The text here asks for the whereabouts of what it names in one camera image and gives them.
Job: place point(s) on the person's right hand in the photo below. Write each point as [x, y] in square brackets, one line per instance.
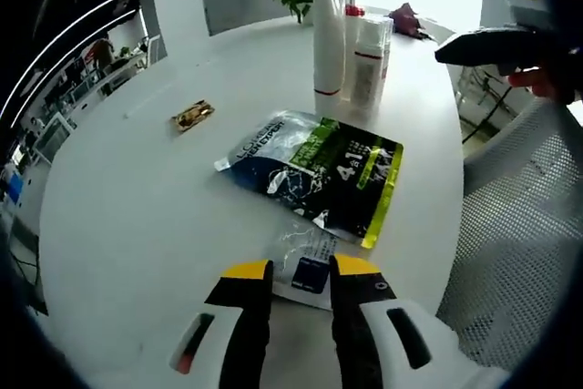
[539, 84]

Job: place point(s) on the white skincare bottle red collar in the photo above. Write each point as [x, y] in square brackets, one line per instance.
[354, 10]

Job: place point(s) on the white skincare bottle red label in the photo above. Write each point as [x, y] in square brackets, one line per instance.
[369, 74]

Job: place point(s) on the small gold skincare sachet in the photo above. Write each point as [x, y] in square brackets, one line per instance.
[193, 115]

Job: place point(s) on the blue bin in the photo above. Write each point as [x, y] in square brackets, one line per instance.
[13, 186]

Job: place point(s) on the white mesh office chair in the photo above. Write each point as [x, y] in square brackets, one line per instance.
[510, 248]

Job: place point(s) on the green black skincare sachet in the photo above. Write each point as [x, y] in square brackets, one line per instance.
[319, 179]

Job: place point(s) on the clear skincare sachet blue label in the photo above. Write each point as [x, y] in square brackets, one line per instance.
[300, 248]

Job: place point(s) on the dark red cloth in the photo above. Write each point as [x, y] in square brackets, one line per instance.
[407, 20]

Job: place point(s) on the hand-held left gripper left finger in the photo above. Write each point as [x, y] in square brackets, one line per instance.
[200, 339]

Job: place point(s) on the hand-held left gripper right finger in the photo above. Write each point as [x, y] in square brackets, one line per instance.
[364, 298]

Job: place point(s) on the large white skincare tube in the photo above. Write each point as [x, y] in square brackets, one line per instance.
[328, 43]

